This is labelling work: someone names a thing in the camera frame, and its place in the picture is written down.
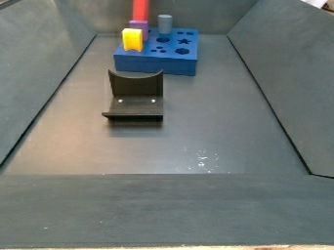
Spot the red rectangular block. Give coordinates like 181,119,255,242
132,0,149,21

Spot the black curved fixture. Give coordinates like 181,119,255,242
101,71,164,119

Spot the blue shape sorter board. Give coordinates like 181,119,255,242
113,27,197,76

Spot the yellow notched block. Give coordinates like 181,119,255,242
121,28,143,52

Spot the purple rectangular block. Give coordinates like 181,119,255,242
129,20,148,41

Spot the grey-blue cylinder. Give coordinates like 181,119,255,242
157,15,172,34

